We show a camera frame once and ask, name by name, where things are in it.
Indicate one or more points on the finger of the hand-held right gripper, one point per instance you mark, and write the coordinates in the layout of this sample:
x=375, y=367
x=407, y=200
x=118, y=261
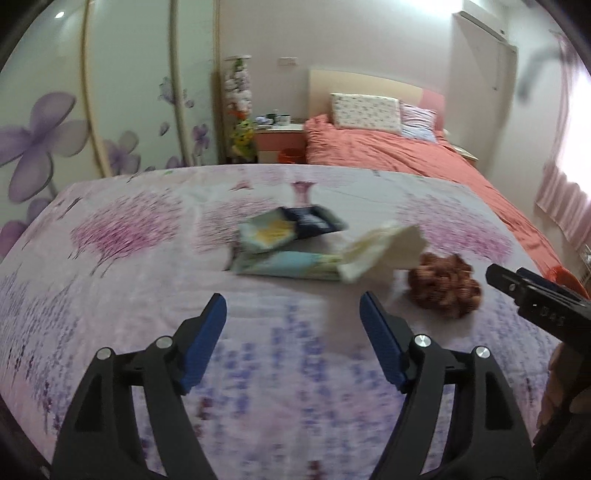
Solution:
x=545, y=304

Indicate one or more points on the floral printed blanket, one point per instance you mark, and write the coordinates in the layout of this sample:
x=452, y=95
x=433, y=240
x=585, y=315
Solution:
x=138, y=286

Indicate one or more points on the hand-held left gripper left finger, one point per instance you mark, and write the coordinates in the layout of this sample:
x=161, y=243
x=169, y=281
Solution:
x=205, y=341

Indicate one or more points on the white standing air conditioner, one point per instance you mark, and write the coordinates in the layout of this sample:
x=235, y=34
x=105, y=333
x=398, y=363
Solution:
x=482, y=92

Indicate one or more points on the white mug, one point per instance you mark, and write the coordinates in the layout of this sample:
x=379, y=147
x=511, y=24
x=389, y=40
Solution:
x=284, y=119

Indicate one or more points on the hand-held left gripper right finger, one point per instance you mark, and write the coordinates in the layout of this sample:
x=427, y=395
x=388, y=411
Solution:
x=381, y=339

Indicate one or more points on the floral white pillow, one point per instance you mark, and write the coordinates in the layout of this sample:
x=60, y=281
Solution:
x=364, y=110

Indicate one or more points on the white wall socket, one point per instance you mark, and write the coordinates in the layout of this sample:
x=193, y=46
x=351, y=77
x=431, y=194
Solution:
x=287, y=61

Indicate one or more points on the pink curtain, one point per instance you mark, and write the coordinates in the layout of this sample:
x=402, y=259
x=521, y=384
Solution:
x=568, y=194

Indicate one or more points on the light blue snack packet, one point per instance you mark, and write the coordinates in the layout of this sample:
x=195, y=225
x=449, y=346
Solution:
x=286, y=266

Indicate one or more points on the cream paper wrapper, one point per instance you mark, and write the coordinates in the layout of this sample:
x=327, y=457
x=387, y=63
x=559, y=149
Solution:
x=378, y=251

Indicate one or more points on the bed with coral duvet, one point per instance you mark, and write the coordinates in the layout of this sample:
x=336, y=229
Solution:
x=406, y=157

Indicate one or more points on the flower printed wardrobe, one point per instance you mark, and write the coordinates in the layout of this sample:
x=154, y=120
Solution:
x=129, y=92

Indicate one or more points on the striped pink pillow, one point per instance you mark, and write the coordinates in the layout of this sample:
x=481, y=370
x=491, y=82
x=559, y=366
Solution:
x=418, y=121

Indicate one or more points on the small orange bin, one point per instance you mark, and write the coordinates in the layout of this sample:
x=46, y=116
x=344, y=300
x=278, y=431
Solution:
x=290, y=156

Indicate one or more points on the person's right hand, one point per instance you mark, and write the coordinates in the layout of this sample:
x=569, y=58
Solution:
x=568, y=369

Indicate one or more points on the beige pink headboard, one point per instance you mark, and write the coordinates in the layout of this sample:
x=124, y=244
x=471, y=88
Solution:
x=364, y=81

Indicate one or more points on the orange plastic basket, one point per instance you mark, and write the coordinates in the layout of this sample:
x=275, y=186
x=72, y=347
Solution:
x=563, y=277

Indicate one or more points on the brown plaid cloth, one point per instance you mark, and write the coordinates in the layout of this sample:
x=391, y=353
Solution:
x=445, y=286

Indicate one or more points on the beige bedside table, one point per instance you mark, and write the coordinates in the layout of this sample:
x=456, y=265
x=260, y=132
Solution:
x=464, y=154

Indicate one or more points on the pink white nightstand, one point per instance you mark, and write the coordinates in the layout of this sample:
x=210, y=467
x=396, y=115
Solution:
x=279, y=136

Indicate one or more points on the clear tube of plush toys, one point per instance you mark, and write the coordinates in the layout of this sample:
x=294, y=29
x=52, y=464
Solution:
x=240, y=101

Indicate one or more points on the dark blue yellow snack packet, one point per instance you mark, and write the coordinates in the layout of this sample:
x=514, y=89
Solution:
x=295, y=226

